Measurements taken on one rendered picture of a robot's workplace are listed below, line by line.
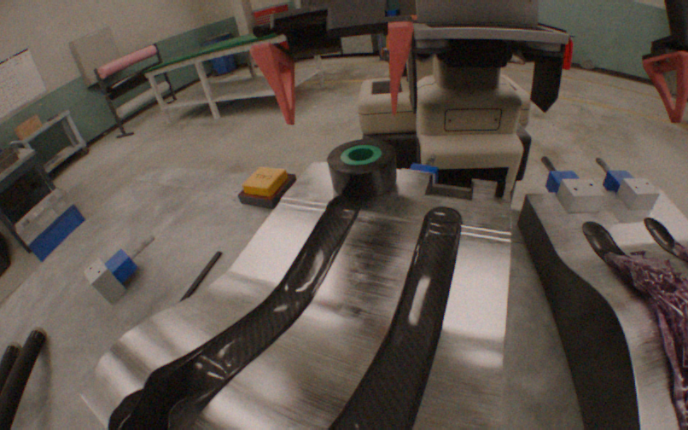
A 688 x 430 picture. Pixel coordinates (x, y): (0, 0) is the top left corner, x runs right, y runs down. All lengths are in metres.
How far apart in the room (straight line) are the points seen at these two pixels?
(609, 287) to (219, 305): 0.34
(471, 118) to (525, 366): 0.48
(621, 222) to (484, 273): 0.24
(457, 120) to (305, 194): 0.39
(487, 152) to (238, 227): 0.50
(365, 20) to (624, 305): 0.31
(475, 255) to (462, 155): 0.38
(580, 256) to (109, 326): 0.62
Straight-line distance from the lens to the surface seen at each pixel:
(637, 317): 0.29
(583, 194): 0.41
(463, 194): 0.37
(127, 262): 0.52
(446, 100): 0.62
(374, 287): 0.26
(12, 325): 0.79
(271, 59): 0.28
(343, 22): 0.26
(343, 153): 0.35
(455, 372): 0.21
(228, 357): 0.22
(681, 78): 0.41
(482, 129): 0.67
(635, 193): 0.47
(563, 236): 0.38
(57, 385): 0.55
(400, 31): 0.26
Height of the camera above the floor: 1.09
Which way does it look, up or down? 40 degrees down
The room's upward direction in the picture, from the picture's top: 11 degrees counter-clockwise
